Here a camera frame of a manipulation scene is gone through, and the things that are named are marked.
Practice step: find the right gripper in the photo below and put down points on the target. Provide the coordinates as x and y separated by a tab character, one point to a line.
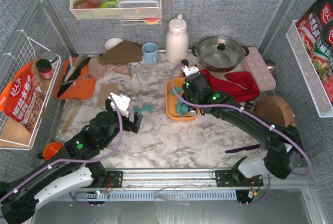
189	95

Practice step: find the tan felt coaster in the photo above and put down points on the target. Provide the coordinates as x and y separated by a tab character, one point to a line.
104	92

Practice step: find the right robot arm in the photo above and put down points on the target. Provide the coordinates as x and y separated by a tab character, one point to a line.
282	144

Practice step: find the white wire basket left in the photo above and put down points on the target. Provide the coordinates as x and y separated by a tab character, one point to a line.
13	135

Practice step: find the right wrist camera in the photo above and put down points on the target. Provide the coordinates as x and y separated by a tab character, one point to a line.
189	70

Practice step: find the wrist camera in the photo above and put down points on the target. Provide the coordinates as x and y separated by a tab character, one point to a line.
122	103
189	70

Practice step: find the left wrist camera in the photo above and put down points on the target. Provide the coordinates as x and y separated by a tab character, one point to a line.
122	103

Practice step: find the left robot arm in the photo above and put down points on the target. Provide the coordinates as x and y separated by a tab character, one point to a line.
74	166

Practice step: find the orange cutting board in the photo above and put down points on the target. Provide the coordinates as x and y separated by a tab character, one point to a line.
83	88

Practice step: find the black kitchen knife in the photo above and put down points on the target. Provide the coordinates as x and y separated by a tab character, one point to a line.
66	83

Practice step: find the orange snack bag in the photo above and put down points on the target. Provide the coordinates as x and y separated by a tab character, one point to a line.
21	100

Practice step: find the red lidded jar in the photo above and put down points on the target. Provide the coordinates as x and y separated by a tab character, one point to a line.
45	69

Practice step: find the brown cloth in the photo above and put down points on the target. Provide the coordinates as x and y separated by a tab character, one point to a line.
124	52

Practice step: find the purple spatula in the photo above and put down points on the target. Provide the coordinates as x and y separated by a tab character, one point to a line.
247	148

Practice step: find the red seasoning packets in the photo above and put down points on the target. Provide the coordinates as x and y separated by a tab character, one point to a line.
315	30

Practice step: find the silver lidded jar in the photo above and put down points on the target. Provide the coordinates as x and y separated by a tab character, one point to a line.
50	56

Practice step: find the orange storage basket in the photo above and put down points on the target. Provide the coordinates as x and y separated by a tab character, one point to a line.
171	102

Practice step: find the light blue mug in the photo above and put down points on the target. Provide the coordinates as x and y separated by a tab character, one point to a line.
150	53

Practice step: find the white thermos jug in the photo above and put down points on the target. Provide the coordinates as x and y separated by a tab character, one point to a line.
177	40

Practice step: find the small orange bottle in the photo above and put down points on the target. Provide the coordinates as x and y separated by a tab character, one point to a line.
185	62

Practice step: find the red cloth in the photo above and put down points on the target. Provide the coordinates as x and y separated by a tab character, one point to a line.
241	86

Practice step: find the white mesh basket right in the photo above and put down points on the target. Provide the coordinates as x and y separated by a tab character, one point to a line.
317	92

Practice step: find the orange cup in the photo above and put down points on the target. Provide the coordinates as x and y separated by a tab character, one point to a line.
51	149

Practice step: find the steel pot with lid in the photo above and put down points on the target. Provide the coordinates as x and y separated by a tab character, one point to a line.
219	53

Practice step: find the white bowl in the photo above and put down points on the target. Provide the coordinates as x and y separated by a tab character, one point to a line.
111	43

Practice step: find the clear plastic containers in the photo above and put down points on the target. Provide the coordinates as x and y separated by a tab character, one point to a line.
135	9

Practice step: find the pink egg tray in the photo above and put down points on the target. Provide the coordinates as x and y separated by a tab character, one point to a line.
255	65

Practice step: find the round wooden board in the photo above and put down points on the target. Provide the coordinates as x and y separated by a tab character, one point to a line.
276	110

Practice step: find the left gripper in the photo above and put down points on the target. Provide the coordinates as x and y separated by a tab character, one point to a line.
133	122

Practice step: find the striped pink cloth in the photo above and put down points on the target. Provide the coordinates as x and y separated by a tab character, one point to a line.
98	71

